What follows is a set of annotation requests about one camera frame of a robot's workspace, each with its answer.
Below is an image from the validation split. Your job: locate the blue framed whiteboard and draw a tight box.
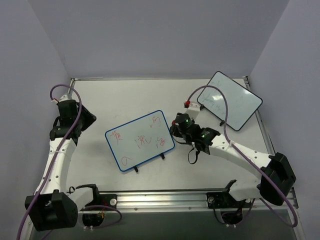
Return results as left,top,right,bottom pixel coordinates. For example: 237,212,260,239
104,109,176,172

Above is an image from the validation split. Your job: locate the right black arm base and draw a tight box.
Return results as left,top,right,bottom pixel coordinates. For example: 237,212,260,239
206,192,253,226

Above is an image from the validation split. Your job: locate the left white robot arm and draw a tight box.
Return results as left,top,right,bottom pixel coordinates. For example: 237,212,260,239
24,99,101,232

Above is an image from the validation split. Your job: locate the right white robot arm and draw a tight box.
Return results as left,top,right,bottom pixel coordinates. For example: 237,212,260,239
170,113,296,207

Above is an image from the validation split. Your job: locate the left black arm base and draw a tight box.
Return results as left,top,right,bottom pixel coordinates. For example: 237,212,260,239
81,190,118,227

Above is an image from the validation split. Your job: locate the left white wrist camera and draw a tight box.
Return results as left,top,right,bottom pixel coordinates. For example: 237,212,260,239
51,94,72,105

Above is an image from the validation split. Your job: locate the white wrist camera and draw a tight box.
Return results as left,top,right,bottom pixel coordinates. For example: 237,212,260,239
184,100,201,120
51,94,72,105

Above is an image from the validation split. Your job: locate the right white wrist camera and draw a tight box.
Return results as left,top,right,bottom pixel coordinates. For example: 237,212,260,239
184,100,201,120

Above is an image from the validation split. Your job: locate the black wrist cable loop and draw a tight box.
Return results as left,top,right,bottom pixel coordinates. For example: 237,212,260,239
172,134,201,165

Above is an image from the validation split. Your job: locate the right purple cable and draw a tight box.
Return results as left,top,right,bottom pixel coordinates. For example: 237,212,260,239
184,85,298,228

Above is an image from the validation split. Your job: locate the purple cable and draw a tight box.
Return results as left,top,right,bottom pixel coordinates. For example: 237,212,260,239
16,84,123,240
184,85,298,228

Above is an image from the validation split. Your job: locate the aluminium mounting rail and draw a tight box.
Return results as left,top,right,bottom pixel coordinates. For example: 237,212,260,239
26,188,298,213

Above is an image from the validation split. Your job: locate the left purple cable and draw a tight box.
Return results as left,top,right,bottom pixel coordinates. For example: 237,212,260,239
16,84,123,240

